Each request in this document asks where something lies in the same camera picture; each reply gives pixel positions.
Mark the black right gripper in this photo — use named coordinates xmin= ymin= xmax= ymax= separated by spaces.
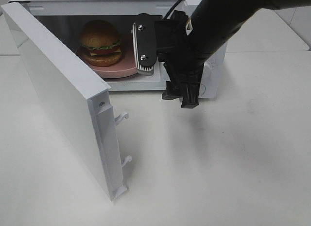
xmin=132 ymin=10 xmax=204 ymax=109

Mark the pink round plate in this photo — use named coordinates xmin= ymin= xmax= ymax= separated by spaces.
xmin=76 ymin=34 xmax=138 ymax=79

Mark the round white door button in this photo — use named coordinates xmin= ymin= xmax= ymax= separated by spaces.
xmin=199 ymin=84 xmax=206 ymax=96

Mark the toy hamburger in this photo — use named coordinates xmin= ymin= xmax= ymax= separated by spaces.
xmin=78 ymin=20 xmax=122 ymax=67

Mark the white microwave door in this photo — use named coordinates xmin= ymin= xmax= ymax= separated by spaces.
xmin=1 ymin=2 xmax=132 ymax=200

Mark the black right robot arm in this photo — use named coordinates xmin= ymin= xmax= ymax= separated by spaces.
xmin=132 ymin=0 xmax=311 ymax=108

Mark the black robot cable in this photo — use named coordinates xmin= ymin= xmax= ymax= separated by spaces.
xmin=162 ymin=0 xmax=192 ymax=19

